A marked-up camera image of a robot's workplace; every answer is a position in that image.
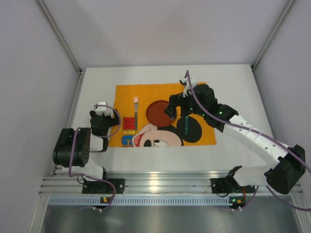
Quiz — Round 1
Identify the red round plastic plate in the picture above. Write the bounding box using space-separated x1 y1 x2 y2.
146 100 174 127

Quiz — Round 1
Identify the orange Mickey Mouse placemat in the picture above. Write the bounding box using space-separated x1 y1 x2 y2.
109 83 216 148

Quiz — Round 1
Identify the metal fork green handle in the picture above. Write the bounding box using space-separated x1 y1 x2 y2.
133 97 138 131

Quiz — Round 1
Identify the metal spoon green handle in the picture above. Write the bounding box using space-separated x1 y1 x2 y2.
185 116 189 136

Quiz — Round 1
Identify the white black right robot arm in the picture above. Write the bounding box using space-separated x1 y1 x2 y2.
164 73 306 194

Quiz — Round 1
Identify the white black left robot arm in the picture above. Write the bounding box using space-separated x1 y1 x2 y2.
52 102 121 185

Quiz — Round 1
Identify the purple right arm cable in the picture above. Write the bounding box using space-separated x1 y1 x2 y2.
184 70 311 211

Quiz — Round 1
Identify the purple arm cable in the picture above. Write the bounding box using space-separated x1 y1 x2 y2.
68 104 122 212
184 70 311 211

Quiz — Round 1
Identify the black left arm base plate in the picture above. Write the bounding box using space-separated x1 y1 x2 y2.
82 179 125 194

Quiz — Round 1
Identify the aluminium mounting rail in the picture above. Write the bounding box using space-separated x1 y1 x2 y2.
38 171 303 195

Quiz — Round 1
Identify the grey slotted cable duct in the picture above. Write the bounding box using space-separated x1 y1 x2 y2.
49 196 244 206

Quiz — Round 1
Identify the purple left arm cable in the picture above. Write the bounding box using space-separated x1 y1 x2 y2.
68 104 122 212

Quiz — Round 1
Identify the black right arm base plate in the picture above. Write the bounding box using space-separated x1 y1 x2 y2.
210 178 256 194

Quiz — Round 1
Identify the left aluminium frame post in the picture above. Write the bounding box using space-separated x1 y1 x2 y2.
35 0 82 74

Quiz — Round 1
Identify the aluminium frame post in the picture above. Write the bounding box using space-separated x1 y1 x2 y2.
35 0 82 74
251 0 297 72

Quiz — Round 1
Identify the right aluminium frame post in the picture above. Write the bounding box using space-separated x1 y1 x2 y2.
251 0 297 72

